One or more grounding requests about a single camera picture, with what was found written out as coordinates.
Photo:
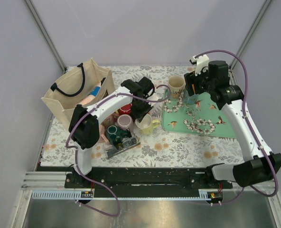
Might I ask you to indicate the red mug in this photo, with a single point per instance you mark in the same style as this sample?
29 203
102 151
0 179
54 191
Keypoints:
125 109

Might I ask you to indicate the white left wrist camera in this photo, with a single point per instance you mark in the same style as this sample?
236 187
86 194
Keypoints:
154 97

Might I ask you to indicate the lime green mug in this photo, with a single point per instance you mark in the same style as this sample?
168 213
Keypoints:
147 125

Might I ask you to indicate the beige canvas tote bag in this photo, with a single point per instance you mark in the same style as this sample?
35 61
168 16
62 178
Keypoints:
74 86

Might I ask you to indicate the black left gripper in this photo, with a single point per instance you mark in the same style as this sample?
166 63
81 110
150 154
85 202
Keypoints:
140 115

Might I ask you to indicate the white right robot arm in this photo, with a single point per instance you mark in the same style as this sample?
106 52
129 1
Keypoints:
260 162

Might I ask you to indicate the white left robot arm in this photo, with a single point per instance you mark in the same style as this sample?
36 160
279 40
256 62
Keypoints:
84 126

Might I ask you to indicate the floral table mat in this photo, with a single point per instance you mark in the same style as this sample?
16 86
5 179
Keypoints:
159 149

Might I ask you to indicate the pink octagonal mug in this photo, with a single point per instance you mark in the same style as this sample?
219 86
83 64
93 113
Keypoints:
103 138

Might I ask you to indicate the dark green mug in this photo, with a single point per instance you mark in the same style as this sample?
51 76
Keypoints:
116 135

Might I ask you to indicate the green floral tray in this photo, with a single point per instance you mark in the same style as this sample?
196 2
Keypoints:
202 118

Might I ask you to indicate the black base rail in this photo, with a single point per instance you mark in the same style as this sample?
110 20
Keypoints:
163 181

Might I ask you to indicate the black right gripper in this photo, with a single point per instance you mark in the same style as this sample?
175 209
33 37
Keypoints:
191 79

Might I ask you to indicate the white slotted cable duct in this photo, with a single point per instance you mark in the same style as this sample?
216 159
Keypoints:
196 195

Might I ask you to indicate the beige floral mug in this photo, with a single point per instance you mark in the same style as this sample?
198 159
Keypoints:
177 85

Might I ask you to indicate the lavender mug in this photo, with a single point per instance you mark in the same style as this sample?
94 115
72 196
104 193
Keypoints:
125 122

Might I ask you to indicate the blue butterfly mug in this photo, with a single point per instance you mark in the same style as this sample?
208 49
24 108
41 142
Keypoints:
192 99

